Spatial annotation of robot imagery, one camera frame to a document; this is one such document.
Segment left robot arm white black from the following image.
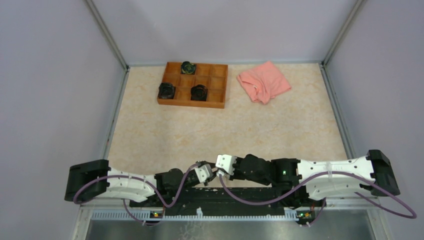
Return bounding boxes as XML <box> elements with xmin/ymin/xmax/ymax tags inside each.
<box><xmin>64</xmin><ymin>159</ymin><xmax>216</xmax><ymax>208</ymax></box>

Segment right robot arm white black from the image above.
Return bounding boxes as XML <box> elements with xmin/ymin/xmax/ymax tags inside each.
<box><xmin>217</xmin><ymin>149</ymin><xmax>400</xmax><ymax>206</ymax></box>

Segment black rolled belt middle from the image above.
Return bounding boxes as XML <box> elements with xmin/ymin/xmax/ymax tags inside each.
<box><xmin>190</xmin><ymin>84</ymin><xmax>208</xmax><ymax>102</ymax></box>

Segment black rolled belt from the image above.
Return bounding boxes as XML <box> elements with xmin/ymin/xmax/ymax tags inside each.
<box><xmin>180</xmin><ymin>61</ymin><xmax>197</xmax><ymax>75</ymax></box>
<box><xmin>157</xmin><ymin>82</ymin><xmax>176</xmax><ymax>100</ymax></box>
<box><xmin>190</xmin><ymin>84</ymin><xmax>208</xmax><ymax>102</ymax></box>

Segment pink folded cloth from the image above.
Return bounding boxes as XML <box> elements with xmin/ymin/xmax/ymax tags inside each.
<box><xmin>236</xmin><ymin>61</ymin><xmax>292</xmax><ymax>105</ymax></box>

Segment black rolled belt left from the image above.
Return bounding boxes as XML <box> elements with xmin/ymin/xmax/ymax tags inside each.
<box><xmin>157</xmin><ymin>82</ymin><xmax>176</xmax><ymax>100</ymax></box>

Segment orange wooden compartment tray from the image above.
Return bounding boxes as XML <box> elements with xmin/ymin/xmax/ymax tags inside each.
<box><xmin>156</xmin><ymin>62</ymin><xmax>229</xmax><ymax>109</ymax></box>

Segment black rolled belt top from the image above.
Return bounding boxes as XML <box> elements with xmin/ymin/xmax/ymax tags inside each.
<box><xmin>180</xmin><ymin>61</ymin><xmax>197</xmax><ymax>75</ymax></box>

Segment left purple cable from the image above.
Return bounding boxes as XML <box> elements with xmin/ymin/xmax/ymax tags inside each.
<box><xmin>73</xmin><ymin>162</ymin><xmax>202</xmax><ymax>209</ymax></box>

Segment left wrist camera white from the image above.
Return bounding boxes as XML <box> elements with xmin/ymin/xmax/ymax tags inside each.
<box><xmin>194</xmin><ymin>164</ymin><xmax>214</xmax><ymax>183</ymax></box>

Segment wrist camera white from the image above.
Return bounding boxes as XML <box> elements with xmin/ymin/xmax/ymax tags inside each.
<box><xmin>215</xmin><ymin>154</ymin><xmax>237</xmax><ymax>176</ymax></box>
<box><xmin>194</xmin><ymin>164</ymin><xmax>214</xmax><ymax>183</ymax></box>

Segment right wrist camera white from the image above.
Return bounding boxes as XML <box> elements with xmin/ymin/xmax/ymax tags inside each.
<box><xmin>215</xmin><ymin>154</ymin><xmax>237</xmax><ymax>176</ymax></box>

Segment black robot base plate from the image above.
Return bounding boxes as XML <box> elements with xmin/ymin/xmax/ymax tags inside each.
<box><xmin>129</xmin><ymin>187</ymin><xmax>324</xmax><ymax>217</ymax></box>

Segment white slotted cable duct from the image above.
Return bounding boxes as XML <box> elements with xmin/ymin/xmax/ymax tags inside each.
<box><xmin>91</xmin><ymin>207</ymin><xmax>299</xmax><ymax>222</ymax></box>

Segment aluminium frame rails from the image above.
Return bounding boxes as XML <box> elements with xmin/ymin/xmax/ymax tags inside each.
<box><xmin>71</xmin><ymin>0</ymin><xmax>393</xmax><ymax>240</ymax></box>

